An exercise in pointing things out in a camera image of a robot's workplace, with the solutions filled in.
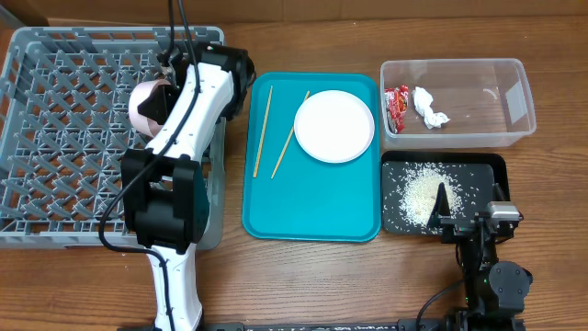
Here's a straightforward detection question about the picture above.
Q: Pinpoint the white bowl with rice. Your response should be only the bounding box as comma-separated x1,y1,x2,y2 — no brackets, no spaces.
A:
128,78,172,138

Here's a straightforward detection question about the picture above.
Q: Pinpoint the pile of rice grains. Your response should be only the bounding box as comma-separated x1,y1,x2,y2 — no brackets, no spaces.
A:
381,162,465,233

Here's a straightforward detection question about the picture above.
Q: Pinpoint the white tissue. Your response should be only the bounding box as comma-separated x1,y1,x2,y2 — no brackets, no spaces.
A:
413,86,450,130

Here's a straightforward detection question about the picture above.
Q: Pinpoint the red snack wrapper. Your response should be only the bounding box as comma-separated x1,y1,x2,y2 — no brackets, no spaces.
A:
384,85,409,134

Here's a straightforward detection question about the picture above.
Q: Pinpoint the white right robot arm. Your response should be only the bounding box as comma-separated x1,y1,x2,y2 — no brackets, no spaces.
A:
415,183,533,330

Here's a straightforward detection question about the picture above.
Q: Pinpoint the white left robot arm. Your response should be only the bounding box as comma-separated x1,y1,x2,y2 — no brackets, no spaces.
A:
119,42,255,330

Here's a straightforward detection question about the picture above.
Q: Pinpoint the black waste tray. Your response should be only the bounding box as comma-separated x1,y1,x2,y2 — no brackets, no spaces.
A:
381,151,510,235

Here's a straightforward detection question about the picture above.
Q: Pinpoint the grey dish rack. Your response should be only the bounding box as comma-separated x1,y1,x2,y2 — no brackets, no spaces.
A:
0,26,234,252

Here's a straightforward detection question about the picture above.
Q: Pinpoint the clear plastic bin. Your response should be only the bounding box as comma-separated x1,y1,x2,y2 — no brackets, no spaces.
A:
380,58,537,150

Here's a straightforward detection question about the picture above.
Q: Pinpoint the wooden chopstick left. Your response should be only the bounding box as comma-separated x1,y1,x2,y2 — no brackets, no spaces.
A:
253,86,274,178

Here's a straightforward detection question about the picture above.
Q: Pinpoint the wooden chopstick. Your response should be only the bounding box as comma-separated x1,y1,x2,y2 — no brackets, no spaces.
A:
271,90,311,179
253,86,274,178

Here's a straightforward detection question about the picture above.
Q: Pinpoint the white round plate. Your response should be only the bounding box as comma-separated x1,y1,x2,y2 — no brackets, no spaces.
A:
293,90,375,164

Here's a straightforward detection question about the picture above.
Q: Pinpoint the wooden chopstick right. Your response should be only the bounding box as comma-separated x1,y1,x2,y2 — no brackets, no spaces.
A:
271,90,311,179

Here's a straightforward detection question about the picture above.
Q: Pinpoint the teal plastic tray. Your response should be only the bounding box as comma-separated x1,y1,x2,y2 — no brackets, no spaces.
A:
242,72,381,243

